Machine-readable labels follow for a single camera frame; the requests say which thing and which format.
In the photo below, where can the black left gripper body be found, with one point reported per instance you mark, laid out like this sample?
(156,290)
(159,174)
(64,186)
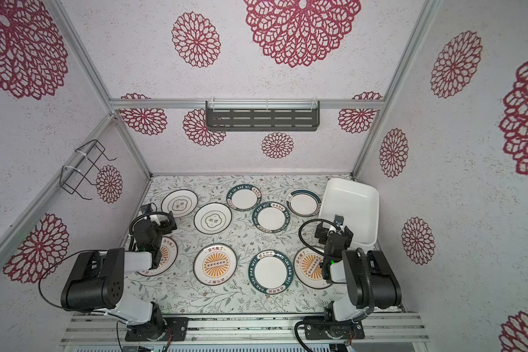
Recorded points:
(159,218)

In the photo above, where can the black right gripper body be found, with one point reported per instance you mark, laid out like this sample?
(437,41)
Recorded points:
(336,232)

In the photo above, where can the orange sunburst plate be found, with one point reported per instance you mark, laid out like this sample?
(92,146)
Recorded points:
(308,269)
(215,264)
(169,252)

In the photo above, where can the large green Hao Shi plate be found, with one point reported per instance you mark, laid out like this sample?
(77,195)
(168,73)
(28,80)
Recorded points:
(271,272)

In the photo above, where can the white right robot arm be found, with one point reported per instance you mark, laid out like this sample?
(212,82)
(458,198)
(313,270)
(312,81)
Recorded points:
(369,280)

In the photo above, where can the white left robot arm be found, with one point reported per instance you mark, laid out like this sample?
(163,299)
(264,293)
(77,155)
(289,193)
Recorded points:
(96,282)

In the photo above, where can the white plastic bin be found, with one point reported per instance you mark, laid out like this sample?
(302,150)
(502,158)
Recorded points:
(358,204)

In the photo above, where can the white plate thin green rim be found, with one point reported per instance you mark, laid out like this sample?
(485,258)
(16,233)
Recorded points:
(180,203)

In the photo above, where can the white plate flower emblem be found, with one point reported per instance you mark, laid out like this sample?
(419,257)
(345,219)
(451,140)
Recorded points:
(213,218)

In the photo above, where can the small green Hao Shi plate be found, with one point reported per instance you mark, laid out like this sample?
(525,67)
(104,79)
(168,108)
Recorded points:
(243,197)

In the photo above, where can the green red ring plate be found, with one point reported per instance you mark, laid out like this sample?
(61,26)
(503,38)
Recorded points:
(303,203)

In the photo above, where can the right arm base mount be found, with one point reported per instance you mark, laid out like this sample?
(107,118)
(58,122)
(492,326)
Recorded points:
(317,328)

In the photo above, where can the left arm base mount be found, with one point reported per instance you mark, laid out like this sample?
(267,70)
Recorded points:
(161,329)

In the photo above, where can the black wire wall rack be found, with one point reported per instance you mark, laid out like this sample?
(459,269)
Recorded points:
(72,177)

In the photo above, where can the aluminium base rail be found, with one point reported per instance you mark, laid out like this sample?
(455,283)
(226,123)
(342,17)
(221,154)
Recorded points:
(246,329)

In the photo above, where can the dark metal wall shelf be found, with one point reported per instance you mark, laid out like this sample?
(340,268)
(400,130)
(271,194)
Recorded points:
(229,118)

